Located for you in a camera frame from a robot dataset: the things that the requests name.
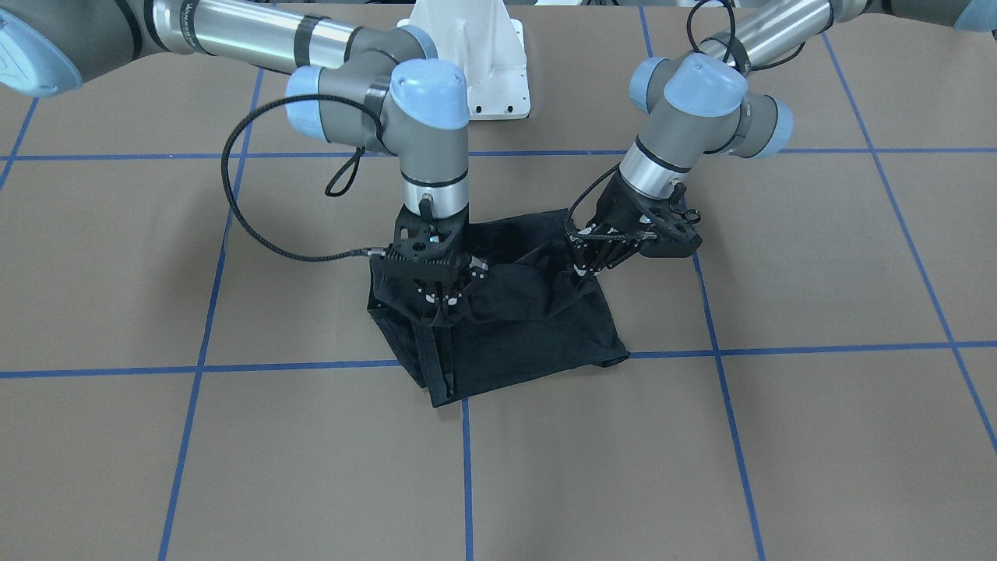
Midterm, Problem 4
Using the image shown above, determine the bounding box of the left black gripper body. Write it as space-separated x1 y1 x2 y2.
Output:
565 173 703 278

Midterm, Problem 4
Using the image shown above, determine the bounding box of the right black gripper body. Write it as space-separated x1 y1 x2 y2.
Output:
382 205 489 309

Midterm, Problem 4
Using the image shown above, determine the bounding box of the black graphic t-shirt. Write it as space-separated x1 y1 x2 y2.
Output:
367 209 630 406

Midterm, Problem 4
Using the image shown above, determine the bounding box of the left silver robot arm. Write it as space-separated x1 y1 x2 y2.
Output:
564 1 996 278

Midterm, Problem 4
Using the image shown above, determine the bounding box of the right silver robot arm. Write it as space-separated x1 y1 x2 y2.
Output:
2 1 487 309

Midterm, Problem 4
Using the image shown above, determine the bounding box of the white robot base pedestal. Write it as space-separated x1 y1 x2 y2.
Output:
396 1 531 120

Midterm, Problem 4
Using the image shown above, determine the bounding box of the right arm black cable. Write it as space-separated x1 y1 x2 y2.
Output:
221 93 390 263

